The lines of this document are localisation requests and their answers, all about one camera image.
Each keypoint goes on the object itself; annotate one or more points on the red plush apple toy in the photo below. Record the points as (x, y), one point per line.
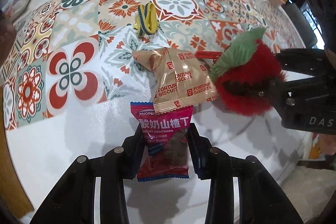
(243, 72)

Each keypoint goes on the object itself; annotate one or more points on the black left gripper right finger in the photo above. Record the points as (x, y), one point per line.
(261, 199)

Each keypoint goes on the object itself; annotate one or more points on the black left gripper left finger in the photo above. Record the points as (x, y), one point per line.
(72, 198)

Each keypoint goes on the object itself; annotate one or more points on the gold fortune biscuits packet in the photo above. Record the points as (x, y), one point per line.
(182, 80)

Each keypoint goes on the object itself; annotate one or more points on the patterned tablecloth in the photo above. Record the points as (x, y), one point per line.
(69, 81)

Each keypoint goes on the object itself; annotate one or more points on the red hawthorn snack packet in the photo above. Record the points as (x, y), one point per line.
(166, 141)

